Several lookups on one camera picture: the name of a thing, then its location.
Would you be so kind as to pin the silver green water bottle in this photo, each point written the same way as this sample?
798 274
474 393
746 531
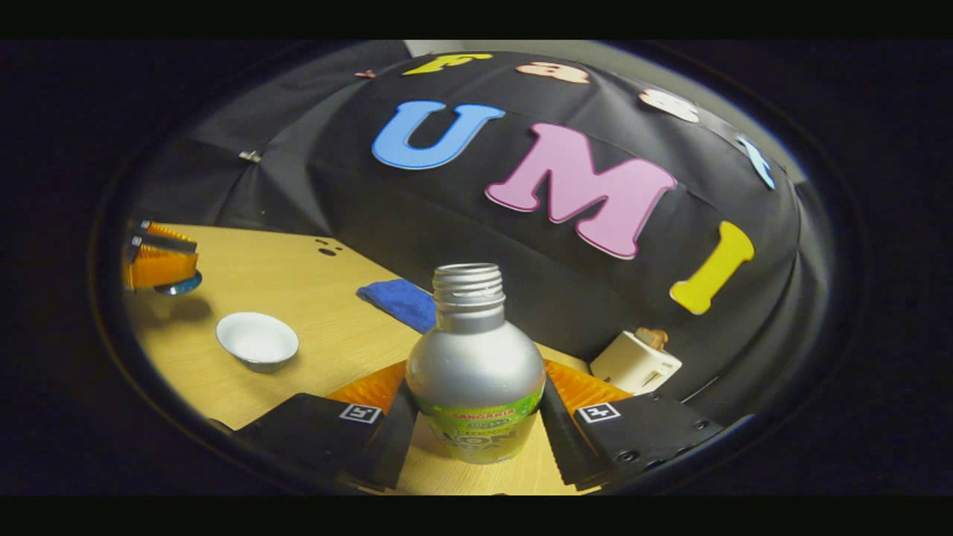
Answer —
473 365

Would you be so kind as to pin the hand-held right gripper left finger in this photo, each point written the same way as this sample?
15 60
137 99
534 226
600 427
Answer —
387 454

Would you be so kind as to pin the black backdrop cloth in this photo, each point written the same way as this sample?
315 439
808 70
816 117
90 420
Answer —
447 216

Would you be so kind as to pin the teal teacup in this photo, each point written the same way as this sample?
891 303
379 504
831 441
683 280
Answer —
257 339

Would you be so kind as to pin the silver cloth clip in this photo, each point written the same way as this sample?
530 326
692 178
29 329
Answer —
249 155

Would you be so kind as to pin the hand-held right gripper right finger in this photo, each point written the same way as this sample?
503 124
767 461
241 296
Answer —
562 447

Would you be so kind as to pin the white toaster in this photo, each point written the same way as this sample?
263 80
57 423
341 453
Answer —
633 365

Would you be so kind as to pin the toasted bread slice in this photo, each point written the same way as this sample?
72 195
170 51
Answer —
653 339

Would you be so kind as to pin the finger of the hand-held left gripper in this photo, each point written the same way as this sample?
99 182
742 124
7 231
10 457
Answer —
167 237
160 269

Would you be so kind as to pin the blue towel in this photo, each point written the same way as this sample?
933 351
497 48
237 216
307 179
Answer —
402 301

